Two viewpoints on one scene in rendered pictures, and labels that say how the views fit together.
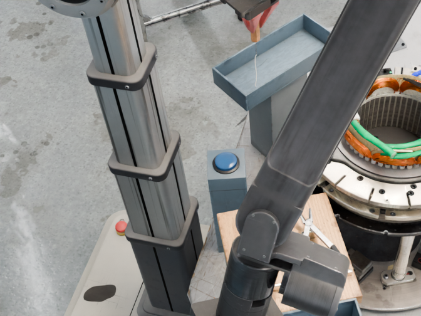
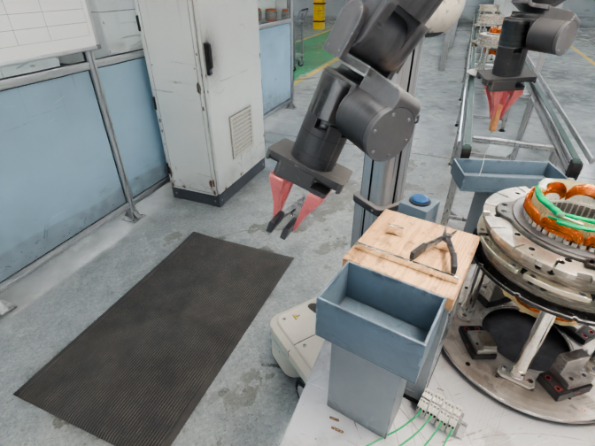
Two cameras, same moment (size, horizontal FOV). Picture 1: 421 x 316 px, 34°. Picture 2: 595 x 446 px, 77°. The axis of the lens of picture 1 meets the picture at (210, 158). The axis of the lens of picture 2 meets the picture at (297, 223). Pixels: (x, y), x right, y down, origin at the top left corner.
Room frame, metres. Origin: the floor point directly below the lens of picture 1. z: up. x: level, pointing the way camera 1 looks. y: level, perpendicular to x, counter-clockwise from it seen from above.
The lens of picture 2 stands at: (0.00, -0.25, 1.47)
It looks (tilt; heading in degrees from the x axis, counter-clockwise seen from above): 33 degrees down; 36
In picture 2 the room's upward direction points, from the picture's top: straight up
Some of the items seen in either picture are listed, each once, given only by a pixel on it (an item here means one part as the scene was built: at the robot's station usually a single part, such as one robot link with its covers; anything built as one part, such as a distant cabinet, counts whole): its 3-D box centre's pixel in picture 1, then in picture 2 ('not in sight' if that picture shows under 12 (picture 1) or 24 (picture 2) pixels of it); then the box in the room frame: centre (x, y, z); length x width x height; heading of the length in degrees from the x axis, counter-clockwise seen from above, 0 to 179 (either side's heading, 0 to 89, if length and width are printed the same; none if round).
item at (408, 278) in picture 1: (397, 276); (516, 376); (0.63, -0.33, 0.81); 0.07 x 0.03 x 0.01; 92
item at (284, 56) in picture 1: (277, 100); (492, 215); (1.03, -0.16, 0.92); 0.25 x 0.11 x 0.28; 121
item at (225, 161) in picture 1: (225, 161); (420, 198); (0.79, -0.03, 1.04); 0.04 x 0.04 x 0.01
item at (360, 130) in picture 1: (366, 127); (547, 196); (0.73, -0.26, 1.15); 0.15 x 0.04 x 0.02; 9
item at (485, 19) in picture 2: not in sight; (490, 28); (5.62, 0.93, 0.94); 0.39 x 0.39 x 0.30
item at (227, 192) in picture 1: (230, 203); (411, 244); (0.79, -0.03, 0.91); 0.07 x 0.07 x 0.25; 85
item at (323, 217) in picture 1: (285, 256); (413, 251); (0.57, -0.10, 1.05); 0.20 x 0.19 x 0.02; 4
